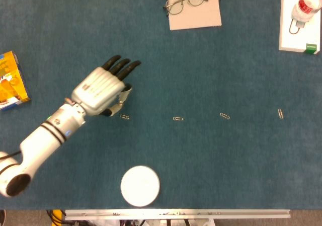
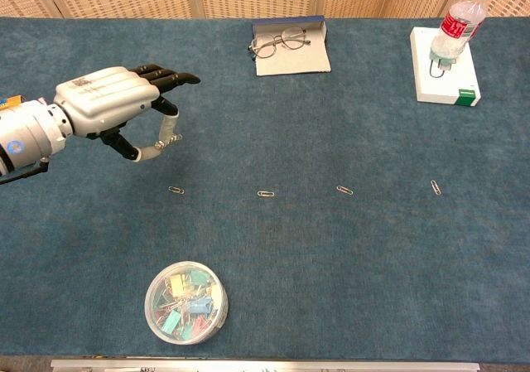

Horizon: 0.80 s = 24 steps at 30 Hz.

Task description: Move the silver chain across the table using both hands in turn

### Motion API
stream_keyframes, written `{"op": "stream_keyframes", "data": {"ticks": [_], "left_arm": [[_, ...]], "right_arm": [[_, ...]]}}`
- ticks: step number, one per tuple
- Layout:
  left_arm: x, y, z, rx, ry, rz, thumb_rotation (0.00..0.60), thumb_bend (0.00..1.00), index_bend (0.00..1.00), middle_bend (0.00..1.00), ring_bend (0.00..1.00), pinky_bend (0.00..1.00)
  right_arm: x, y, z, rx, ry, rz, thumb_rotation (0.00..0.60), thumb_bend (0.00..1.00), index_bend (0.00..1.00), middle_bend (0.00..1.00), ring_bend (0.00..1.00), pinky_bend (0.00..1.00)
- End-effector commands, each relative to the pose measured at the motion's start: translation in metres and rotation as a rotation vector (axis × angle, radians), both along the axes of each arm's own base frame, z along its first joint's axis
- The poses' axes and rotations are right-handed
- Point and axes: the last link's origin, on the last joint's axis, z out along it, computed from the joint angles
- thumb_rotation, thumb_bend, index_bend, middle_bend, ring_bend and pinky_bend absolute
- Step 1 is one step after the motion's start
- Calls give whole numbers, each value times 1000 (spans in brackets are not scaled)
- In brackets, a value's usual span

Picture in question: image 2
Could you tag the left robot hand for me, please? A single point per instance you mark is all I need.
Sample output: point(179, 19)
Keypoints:
point(107, 94)

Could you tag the orange yellow cardboard box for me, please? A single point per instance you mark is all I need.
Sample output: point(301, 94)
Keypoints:
point(10, 100)

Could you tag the blue felt table cloth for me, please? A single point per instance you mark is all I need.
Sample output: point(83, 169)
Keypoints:
point(290, 243)

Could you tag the white box with green corner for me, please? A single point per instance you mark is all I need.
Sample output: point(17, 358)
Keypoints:
point(447, 86)

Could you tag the plastic bottle with red cap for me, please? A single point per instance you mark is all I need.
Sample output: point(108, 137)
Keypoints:
point(457, 24)

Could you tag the thin metal frame eyeglasses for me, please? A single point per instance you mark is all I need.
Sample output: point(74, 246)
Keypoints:
point(265, 51)

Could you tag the aluminium profile rail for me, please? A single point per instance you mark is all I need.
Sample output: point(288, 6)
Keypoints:
point(265, 365)

